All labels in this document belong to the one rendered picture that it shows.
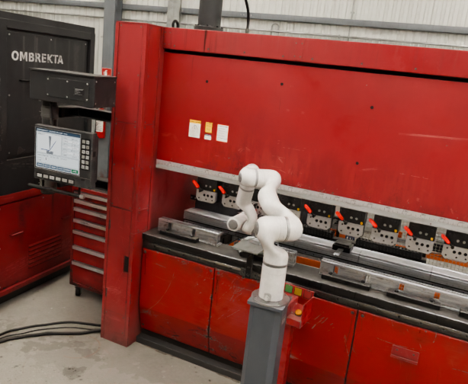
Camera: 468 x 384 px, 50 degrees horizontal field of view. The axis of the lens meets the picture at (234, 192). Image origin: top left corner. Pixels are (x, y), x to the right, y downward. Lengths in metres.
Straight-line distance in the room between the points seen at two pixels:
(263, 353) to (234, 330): 0.96
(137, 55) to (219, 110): 0.63
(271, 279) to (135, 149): 1.47
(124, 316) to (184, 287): 0.53
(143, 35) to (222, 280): 1.67
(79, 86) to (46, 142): 0.44
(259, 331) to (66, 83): 1.90
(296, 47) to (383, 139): 0.74
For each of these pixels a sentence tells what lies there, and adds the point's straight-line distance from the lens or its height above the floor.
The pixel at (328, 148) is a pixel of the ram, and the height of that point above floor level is 1.68.
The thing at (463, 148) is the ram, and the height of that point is 1.79.
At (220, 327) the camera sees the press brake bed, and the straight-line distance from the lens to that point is 3.56.
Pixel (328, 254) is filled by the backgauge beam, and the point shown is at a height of 0.93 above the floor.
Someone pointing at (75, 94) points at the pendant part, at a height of 1.82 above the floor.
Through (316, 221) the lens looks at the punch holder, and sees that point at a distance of 3.18.
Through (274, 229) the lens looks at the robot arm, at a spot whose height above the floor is 1.38.
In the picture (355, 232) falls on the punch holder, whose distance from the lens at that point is 3.12.
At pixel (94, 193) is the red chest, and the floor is 0.98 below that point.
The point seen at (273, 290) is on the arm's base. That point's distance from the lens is 2.46.
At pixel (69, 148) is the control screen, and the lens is 3.35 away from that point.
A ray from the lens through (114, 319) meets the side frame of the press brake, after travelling 3.93.
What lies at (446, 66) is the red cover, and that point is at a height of 2.21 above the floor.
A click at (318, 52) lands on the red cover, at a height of 2.22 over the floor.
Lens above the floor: 2.08
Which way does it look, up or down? 14 degrees down
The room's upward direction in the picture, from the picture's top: 6 degrees clockwise
